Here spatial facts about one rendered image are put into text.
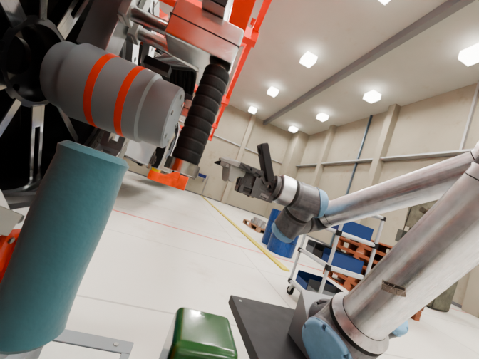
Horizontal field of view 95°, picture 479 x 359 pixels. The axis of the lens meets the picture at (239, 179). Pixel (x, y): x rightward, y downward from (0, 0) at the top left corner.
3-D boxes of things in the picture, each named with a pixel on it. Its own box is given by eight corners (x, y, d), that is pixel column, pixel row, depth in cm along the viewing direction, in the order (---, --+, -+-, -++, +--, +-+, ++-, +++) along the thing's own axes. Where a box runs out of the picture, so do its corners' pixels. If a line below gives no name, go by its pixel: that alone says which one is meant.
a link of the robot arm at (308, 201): (317, 226, 70) (336, 204, 64) (282, 214, 67) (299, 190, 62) (310, 206, 77) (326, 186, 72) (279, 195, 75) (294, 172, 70)
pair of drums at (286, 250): (276, 244, 508) (286, 212, 514) (303, 262, 407) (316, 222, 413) (251, 237, 488) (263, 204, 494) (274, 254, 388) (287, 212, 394)
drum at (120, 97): (70, 120, 47) (95, 61, 48) (167, 155, 51) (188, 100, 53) (19, 95, 34) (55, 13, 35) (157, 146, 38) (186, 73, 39)
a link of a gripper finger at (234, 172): (220, 177, 54) (243, 186, 61) (228, 155, 55) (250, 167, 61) (212, 175, 56) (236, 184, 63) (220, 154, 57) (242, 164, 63)
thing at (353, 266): (281, 290, 222) (312, 197, 230) (317, 300, 230) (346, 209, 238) (309, 324, 170) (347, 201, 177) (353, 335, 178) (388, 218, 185)
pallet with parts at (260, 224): (241, 222, 723) (245, 212, 726) (264, 229, 747) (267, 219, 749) (254, 231, 605) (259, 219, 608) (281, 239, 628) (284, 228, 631)
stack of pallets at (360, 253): (425, 323, 285) (441, 263, 292) (381, 313, 264) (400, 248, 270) (356, 283, 394) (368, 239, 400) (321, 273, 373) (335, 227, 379)
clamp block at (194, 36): (167, 54, 31) (180, 21, 31) (227, 82, 33) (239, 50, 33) (162, 30, 26) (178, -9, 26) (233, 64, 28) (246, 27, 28)
